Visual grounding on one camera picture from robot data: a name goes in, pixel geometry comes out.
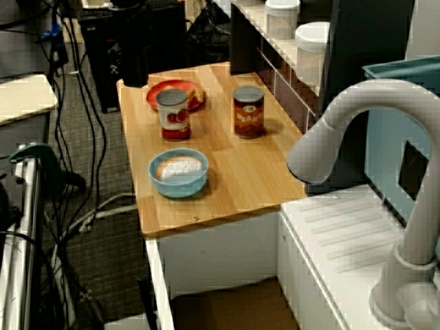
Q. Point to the black computer tower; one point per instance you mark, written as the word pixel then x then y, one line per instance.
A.
pixel 98 68

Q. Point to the grey toy faucet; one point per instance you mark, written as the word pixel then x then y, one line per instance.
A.
pixel 378 93

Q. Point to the plain white canister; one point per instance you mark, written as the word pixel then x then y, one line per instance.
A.
pixel 282 20

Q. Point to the white toy sink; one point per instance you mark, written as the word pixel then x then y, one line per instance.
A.
pixel 343 223

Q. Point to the labelled white canister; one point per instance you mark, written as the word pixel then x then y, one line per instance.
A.
pixel 311 51

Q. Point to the black shelf support panel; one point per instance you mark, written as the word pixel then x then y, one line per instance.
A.
pixel 245 41
pixel 364 41

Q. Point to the toy salmon sushi piece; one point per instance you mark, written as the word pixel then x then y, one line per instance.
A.
pixel 178 170

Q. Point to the orange beans can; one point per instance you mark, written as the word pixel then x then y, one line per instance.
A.
pixel 249 113

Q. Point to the white side table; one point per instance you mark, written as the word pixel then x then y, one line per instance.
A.
pixel 24 96

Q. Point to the teal toy cabinet box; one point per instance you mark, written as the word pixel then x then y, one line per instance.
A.
pixel 385 144

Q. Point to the tan toy pastry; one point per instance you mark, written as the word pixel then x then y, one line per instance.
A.
pixel 196 95

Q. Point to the light blue bowl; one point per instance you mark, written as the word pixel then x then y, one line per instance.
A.
pixel 178 189

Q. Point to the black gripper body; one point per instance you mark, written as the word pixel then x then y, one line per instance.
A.
pixel 132 38

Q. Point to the black mesh object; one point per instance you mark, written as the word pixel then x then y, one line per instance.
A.
pixel 209 38

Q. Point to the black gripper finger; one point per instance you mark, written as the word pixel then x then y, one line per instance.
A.
pixel 135 72
pixel 115 69

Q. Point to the tomato soup can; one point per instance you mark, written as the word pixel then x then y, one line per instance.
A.
pixel 173 117

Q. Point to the aluminium extrusion rail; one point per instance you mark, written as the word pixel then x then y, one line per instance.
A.
pixel 27 240

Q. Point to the red plate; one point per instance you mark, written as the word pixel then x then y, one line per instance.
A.
pixel 172 85

